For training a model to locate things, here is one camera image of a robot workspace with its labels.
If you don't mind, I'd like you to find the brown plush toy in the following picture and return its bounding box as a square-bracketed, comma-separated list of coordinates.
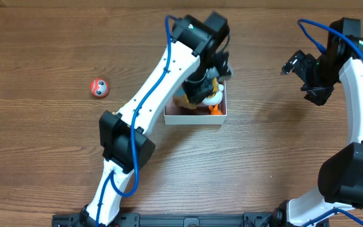
[173, 88, 197, 110]

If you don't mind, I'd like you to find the white orange plush duck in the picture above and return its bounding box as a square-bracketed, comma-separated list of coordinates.
[202, 83, 224, 115]

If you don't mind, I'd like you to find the yellow grey toy truck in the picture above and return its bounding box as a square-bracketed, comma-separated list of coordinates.
[182, 69, 216, 104]

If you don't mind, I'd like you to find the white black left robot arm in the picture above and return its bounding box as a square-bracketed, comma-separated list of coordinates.
[72, 12, 233, 226]

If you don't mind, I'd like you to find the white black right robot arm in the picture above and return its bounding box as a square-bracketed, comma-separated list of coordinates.
[270, 35, 363, 226]

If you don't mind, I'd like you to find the white box pink interior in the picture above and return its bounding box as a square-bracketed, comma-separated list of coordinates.
[163, 82, 228, 125]

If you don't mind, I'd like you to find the red silver face ball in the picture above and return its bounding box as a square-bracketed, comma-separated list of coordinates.
[90, 78, 109, 98]

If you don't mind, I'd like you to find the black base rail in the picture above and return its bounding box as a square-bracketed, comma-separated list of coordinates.
[51, 212, 294, 227]

